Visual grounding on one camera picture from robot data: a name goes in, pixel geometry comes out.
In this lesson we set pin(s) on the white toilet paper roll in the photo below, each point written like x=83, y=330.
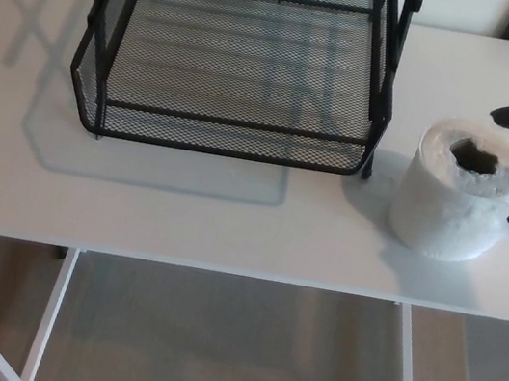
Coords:
x=436, y=216

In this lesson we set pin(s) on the black mesh file tray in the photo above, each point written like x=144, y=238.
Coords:
x=222, y=148

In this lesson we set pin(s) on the small black floor object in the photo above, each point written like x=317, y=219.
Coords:
x=62, y=253

